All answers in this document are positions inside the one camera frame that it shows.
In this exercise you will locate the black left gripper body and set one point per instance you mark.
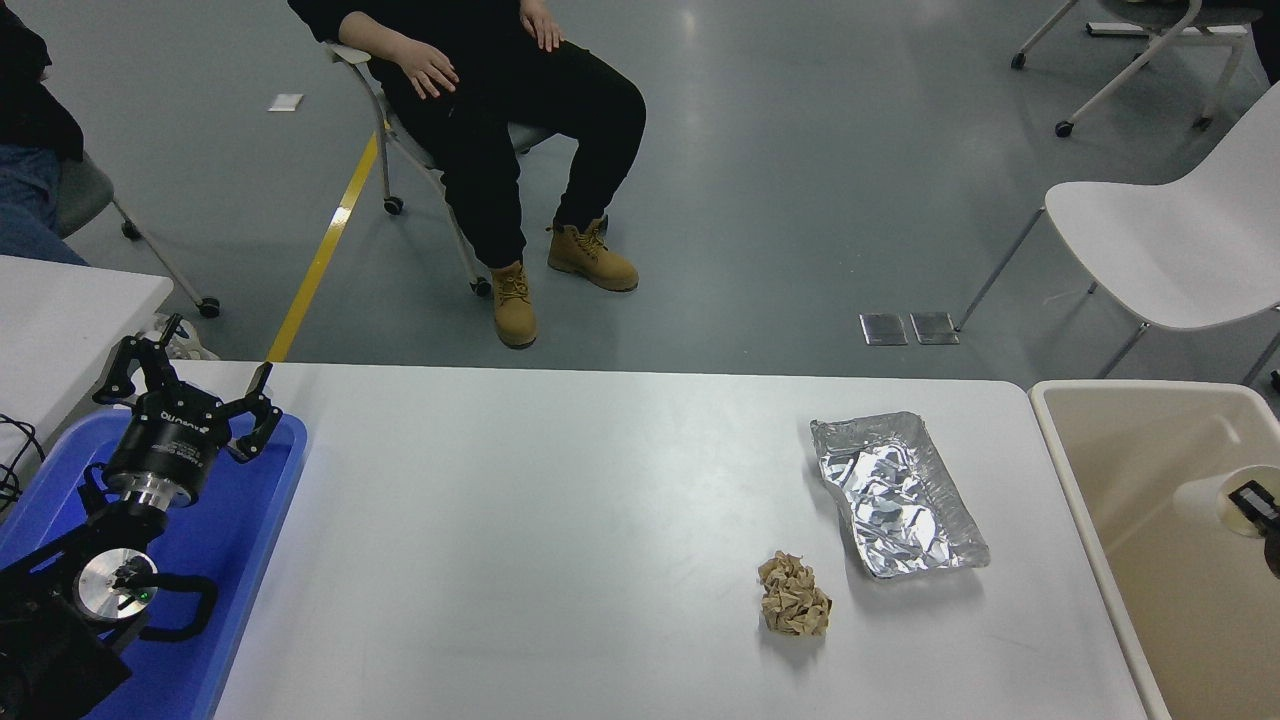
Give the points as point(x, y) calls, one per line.
point(170, 440)

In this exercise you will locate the white paper cup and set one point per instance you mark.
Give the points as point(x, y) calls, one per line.
point(1238, 528)

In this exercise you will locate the silver foil tray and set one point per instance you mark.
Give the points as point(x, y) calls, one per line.
point(900, 500)

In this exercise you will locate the tan paper ball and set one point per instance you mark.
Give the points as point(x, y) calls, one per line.
point(795, 600)

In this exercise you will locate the person's right forearm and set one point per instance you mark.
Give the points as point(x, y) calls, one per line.
point(378, 35)

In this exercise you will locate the person's right hand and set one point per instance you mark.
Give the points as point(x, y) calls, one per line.
point(430, 72)

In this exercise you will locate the person's left hand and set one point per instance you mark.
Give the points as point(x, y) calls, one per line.
point(545, 25)

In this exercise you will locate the white shoe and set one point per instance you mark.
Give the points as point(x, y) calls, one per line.
point(195, 345)

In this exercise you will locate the white side table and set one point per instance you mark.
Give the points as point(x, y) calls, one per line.
point(60, 320)

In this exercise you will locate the blue plastic tray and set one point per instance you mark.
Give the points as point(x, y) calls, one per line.
point(230, 540)

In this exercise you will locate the large pale bin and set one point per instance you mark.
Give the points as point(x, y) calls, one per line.
point(1130, 470)

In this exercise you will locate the yellow floor tape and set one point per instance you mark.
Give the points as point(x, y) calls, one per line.
point(320, 260)

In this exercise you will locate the grey wheeled chair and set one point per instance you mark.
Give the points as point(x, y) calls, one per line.
point(80, 190)
point(528, 135)

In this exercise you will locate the person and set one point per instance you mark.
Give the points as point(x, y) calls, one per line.
point(500, 130)
point(25, 200)
point(1268, 50)

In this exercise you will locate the white shell chair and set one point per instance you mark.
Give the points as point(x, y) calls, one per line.
point(1180, 250)

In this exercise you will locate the white paper scrap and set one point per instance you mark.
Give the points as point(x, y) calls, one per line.
point(285, 102)

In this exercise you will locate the metal floor plate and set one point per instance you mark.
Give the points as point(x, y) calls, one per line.
point(883, 329)
point(933, 328)

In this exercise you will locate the dark seat wheeled chair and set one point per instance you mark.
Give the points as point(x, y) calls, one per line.
point(1180, 12)

